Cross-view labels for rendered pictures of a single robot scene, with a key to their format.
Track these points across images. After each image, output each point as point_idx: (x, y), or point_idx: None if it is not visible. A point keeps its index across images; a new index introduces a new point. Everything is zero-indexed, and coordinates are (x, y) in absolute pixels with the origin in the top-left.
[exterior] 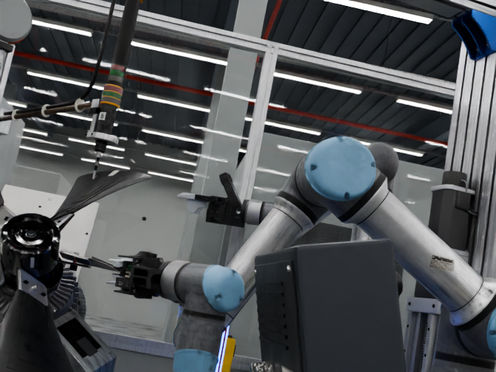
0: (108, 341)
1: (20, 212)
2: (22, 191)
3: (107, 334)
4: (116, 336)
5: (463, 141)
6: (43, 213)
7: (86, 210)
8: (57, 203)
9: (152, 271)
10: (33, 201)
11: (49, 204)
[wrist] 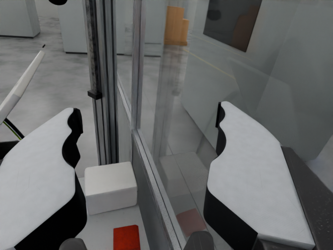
0: (169, 243)
1: (13, 88)
2: (33, 60)
3: (168, 236)
4: (172, 247)
5: None
6: (9, 94)
7: (4, 103)
8: (18, 82)
9: None
10: (22, 76)
11: (17, 83)
